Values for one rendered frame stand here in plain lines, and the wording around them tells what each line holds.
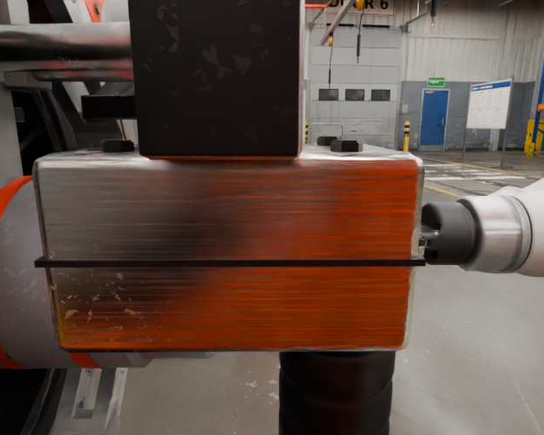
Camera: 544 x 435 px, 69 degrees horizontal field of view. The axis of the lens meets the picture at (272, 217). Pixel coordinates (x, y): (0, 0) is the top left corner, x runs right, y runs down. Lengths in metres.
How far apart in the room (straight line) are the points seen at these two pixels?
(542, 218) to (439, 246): 0.11
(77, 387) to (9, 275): 0.30
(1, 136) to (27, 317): 0.13
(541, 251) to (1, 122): 0.52
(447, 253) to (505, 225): 0.07
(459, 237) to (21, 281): 0.41
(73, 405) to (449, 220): 0.48
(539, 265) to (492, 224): 0.08
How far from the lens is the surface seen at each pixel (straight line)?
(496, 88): 10.51
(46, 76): 0.34
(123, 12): 0.93
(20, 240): 0.28
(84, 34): 0.26
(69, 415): 0.56
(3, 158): 0.34
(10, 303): 0.28
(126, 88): 0.38
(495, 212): 0.50
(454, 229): 0.48
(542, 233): 0.52
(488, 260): 0.50
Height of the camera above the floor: 0.96
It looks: 13 degrees down
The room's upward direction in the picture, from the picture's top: straight up
